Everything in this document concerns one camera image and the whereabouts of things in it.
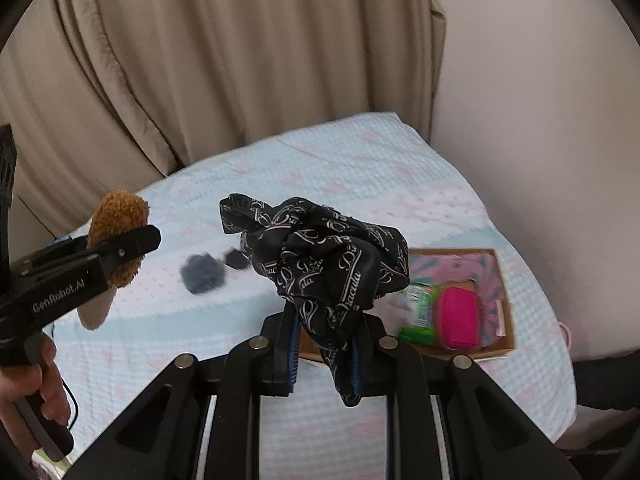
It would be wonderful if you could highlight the magenta pouch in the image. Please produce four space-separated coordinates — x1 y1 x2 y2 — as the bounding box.
434 285 480 350

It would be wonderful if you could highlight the grey fluffy pompom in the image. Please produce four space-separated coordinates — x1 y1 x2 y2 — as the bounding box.
180 254 226 295

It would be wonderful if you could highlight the person's left hand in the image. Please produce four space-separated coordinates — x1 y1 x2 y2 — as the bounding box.
0 331 73 461

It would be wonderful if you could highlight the white soft cloth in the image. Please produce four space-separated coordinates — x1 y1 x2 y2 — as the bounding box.
384 290 411 312

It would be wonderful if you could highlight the green wet wipes pack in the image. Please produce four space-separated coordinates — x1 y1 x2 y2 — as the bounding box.
397 283 442 347

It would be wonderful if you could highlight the brown plush toy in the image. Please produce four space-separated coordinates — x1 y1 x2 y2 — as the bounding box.
77 190 150 330

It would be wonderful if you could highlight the beige curtain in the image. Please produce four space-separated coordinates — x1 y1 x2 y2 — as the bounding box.
1 0 446 235

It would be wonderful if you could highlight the black printed scrunchie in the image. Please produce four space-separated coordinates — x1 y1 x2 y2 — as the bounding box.
219 194 409 408

